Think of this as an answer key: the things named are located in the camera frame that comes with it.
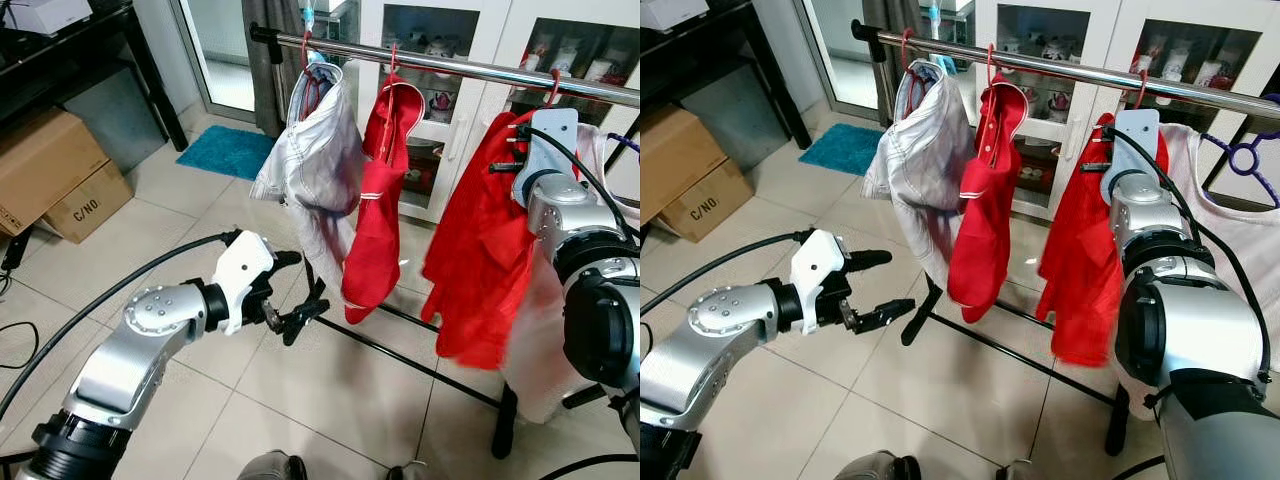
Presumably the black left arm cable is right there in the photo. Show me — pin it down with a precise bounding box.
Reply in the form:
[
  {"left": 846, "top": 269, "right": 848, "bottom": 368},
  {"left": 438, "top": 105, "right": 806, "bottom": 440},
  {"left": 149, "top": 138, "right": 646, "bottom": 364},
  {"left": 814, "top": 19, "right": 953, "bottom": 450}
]
[
  {"left": 640, "top": 230, "right": 813, "bottom": 316},
  {"left": 0, "top": 232, "right": 243, "bottom": 421}
]

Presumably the grey metal cabinet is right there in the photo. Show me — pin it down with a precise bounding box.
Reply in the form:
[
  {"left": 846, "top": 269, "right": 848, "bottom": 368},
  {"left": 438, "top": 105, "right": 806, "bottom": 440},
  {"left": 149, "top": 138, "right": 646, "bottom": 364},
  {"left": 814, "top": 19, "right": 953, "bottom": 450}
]
[
  {"left": 62, "top": 68, "right": 168, "bottom": 173},
  {"left": 680, "top": 65, "right": 793, "bottom": 171}
]

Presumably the white box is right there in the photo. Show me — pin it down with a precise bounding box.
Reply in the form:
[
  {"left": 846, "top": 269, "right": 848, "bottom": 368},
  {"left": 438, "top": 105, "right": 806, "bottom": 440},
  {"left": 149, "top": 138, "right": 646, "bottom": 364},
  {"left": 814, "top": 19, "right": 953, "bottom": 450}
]
[
  {"left": 640, "top": 0, "right": 713, "bottom": 31},
  {"left": 0, "top": 0, "right": 93, "bottom": 36}
]

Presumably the grey curtain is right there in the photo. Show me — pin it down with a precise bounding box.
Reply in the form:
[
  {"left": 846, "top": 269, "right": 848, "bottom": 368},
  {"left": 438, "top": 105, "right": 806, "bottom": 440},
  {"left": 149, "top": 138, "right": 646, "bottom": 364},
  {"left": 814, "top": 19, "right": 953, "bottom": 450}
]
[
  {"left": 862, "top": 0, "right": 936, "bottom": 126},
  {"left": 243, "top": 0, "right": 309, "bottom": 138}
]

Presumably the black shelf unit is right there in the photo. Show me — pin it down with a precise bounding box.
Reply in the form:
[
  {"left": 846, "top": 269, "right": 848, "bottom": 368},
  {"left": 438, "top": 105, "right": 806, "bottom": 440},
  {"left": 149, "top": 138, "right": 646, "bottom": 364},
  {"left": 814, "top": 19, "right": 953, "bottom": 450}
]
[
  {"left": 640, "top": 0, "right": 813, "bottom": 149},
  {"left": 0, "top": 0, "right": 189, "bottom": 151}
]

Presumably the white glass-door cabinet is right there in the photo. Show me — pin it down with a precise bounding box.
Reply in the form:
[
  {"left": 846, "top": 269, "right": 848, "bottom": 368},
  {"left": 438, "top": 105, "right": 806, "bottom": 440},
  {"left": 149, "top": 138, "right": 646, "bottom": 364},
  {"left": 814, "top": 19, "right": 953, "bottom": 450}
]
[
  {"left": 300, "top": 0, "right": 641, "bottom": 223},
  {"left": 945, "top": 0, "right": 1280, "bottom": 217}
]

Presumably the metal clothes rack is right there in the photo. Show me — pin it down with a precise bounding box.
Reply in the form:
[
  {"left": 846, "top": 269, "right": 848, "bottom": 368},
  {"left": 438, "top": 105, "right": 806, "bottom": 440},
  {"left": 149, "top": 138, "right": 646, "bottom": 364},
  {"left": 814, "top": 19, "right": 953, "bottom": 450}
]
[
  {"left": 852, "top": 18, "right": 1280, "bottom": 457},
  {"left": 250, "top": 22, "right": 641, "bottom": 461}
]

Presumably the glass sliding door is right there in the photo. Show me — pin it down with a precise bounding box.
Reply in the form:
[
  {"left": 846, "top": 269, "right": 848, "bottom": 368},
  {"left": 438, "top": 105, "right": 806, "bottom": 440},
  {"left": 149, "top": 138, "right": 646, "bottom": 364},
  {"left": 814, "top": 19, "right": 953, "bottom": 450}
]
[
  {"left": 170, "top": 0, "right": 259, "bottom": 121},
  {"left": 795, "top": 0, "right": 873, "bottom": 116}
]

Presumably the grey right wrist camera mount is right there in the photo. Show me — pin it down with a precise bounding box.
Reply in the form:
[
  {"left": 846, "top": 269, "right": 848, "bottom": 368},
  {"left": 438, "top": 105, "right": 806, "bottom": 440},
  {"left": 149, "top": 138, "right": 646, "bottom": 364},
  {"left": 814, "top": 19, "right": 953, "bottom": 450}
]
[
  {"left": 512, "top": 108, "right": 580, "bottom": 206},
  {"left": 1100, "top": 108, "right": 1162, "bottom": 206}
]

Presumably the large cardboard box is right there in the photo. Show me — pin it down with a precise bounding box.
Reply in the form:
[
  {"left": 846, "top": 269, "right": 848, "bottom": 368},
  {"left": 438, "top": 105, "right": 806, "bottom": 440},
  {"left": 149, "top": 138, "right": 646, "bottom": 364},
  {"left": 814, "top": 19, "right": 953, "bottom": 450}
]
[
  {"left": 640, "top": 103, "right": 726, "bottom": 227},
  {"left": 0, "top": 108, "right": 111, "bottom": 237}
]

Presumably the teal floor mat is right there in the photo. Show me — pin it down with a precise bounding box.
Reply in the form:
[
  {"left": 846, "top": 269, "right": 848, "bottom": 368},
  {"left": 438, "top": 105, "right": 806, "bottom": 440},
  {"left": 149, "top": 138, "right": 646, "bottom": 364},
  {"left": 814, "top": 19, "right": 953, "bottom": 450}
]
[
  {"left": 177, "top": 125, "right": 276, "bottom": 182},
  {"left": 798, "top": 123, "right": 886, "bottom": 177}
]

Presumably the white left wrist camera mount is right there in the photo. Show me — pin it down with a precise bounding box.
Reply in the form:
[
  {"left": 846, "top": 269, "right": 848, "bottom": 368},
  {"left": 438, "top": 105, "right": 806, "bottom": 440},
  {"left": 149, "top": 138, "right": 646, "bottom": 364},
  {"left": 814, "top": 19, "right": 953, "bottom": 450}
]
[
  {"left": 212, "top": 232, "right": 278, "bottom": 337},
  {"left": 790, "top": 229, "right": 847, "bottom": 337}
]

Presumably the red t-shirt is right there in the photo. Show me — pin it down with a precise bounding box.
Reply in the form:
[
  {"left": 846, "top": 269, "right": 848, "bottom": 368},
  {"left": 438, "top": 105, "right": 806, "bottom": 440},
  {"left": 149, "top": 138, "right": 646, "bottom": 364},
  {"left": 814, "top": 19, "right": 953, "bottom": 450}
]
[
  {"left": 1035, "top": 112, "right": 1171, "bottom": 368},
  {"left": 420, "top": 110, "right": 561, "bottom": 371}
]

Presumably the cardboard box printed C/NO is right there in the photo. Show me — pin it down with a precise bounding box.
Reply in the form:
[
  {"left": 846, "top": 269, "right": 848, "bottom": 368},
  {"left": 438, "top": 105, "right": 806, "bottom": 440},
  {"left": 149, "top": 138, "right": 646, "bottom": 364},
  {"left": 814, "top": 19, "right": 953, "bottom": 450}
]
[
  {"left": 658, "top": 158, "right": 754, "bottom": 243},
  {"left": 42, "top": 160, "right": 133, "bottom": 244}
]

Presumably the red polo shirt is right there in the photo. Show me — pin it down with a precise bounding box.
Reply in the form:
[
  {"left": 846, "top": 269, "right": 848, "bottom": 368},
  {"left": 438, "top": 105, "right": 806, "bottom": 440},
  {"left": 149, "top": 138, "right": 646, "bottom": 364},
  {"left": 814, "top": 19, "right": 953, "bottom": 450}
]
[
  {"left": 342, "top": 75, "right": 428, "bottom": 326},
  {"left": 947, "top": 75, "right": 1031, "bottom": 324}
]

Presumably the white grey shirt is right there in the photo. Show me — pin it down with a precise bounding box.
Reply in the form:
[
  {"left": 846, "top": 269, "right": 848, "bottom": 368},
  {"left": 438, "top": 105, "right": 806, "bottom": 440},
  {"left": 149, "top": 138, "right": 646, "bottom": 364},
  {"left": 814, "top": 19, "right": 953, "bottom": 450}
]
[
  {"left": 250, "top": 62, "right": 366, "bottom": 291},
  {"left": 862, "top": 58, "right": 977, "bottom": 287}
]

